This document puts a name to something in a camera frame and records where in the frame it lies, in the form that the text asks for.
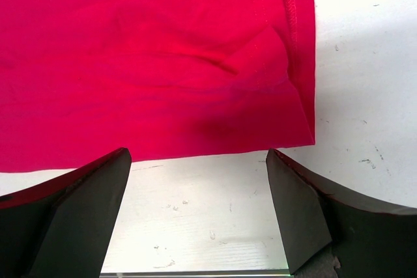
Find crimson red t-shirt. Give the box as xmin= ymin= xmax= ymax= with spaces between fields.
xmin=1 ymin=0 xmax=315 ymax=173

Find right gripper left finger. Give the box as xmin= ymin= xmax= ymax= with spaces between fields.
xmin=1 ymin=148 xmax=132 ymax=278

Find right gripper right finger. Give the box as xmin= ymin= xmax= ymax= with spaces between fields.
xmin=266 ymin=149 xmax=416 ymax=277

